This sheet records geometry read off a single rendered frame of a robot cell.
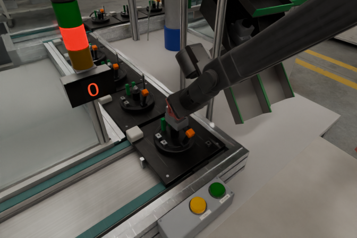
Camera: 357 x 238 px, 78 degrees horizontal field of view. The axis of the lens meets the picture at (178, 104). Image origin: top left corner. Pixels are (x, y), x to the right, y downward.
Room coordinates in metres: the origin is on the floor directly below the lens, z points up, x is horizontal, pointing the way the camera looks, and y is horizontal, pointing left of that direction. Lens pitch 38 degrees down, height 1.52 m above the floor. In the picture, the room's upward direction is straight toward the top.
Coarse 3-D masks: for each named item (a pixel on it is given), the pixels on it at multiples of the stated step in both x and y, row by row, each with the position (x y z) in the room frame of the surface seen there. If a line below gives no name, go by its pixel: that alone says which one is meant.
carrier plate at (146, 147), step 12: (156, 120) 0.61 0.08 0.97; (192, 120) 0.61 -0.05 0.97; (144, 132) 0.54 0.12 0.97; (204, 132) 0.54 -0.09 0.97; (132, 144) 0.50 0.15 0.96; (144, 144) 0.49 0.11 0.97; (204, 144) 0.49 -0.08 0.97; (216, 144) 0.49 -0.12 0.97; (144, 156) 0.44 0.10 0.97; (156, 156) 0.44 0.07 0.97; (168, 156) 0.44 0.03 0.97; (180, 156) 0.44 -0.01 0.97; (192, 156) 0.44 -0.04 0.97; (204, 156) 0.44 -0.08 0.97; (156, 168) 0.39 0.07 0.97; (168, 168) 0.39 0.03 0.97; (180, 168) 0.39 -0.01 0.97; (192, 168) 0.40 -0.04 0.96; (168, 180) 0.36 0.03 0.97
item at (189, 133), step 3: (186, 126) 0.47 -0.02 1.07; (183, 129) 0.46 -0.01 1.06; (186, 129) 0.46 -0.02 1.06; (189, 129) 0.45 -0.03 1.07; (186, 132) 0.45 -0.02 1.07; (189, 132) 0.44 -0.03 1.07; (192, 132) 0.45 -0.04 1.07; (186, 135) 0.45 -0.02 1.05; (189, 135) 0.44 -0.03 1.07; (192, 135) 0.44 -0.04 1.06; (186, 138) 0.45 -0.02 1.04; (189, 138) 0.45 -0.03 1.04; (183, 141) 0.46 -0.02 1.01; (186, 141) 0.45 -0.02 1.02
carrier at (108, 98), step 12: (132, 84) 0.75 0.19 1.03; (144, 84) 0.77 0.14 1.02; (108, 96) 0.73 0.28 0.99; (120, 96) 0.76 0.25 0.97; (132, 96) 0.73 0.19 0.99; (156, 96) 0.76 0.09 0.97; (108, 108) 0.67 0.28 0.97; (120, 108) 0.67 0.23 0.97; (132, 108) 0.65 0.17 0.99; (144, 108) 0.65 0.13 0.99; (156, 108) 0.67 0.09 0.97; (120, 120) 0.61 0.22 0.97; (132, 120) 0.61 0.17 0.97; (144, 120) 0.61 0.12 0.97
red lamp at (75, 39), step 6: (60, 30) 0.48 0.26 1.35; (66, 30) 0.46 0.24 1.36; (72, 30) 0.47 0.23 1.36; (78, 30) 0.47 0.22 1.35; (84, 30) 0.49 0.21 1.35; (66, 36) 0.46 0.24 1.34; (72, 36) 0.46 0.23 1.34; (78, 36) 0.47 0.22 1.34; (84, 36) 0.48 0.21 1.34; (66, 42) 0.47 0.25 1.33; (72, 42) 0.46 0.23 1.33; (78, 42) 0.47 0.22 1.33; (84, 42) 0.48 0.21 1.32; (66, 48) 0.47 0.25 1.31; (72, 48) 0.46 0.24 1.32; (78, 48) 0.47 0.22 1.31
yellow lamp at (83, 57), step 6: (84, 48) 0.48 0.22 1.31; (72, 54) 0.46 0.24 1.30; (78, 54) 0.46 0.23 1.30; (84, 54) 0.47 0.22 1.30; (90, 54) 0.49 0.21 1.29; (72, 60) 0.47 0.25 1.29; (78, 60) 0.46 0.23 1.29; (84, 60) 0.47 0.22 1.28; (90, 60) 0.48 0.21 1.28; (72, 66) 0.47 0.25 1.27; (78, 66) 0.46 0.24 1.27; (84, 66) 0.47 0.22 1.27; (90, 66) 0.48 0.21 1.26
